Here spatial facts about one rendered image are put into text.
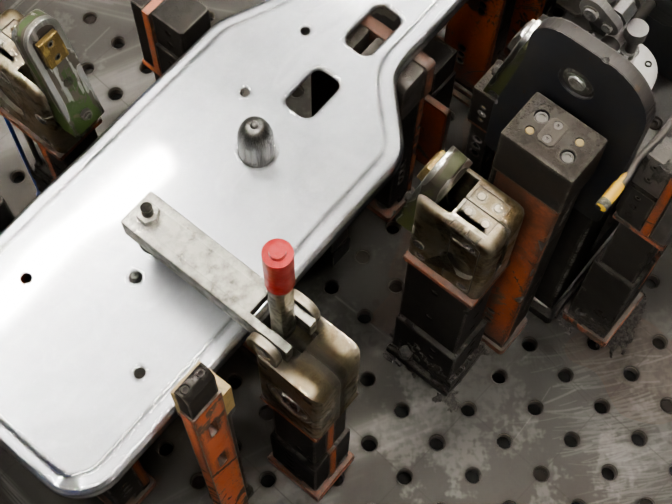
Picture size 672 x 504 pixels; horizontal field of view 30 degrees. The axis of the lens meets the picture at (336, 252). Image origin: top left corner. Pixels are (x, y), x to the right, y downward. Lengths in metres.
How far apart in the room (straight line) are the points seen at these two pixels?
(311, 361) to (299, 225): 0.15
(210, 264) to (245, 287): 0.03
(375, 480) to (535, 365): 0.21
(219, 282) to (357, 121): 0.23
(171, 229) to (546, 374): 0.52
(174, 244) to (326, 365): 0.15
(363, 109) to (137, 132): 0.20
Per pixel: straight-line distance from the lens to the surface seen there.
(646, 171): 1.07
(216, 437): 0.94
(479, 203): 1.02
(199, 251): 0.99
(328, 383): 0.98
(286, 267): 0.84
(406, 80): 1.16
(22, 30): 1.06
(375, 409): 1.33
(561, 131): 1.00
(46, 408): 1.04
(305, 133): 1.12
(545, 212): 1.05
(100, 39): 1.54
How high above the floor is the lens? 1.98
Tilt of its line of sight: 67 degrees down
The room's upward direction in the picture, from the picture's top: 2 degrees clockwise
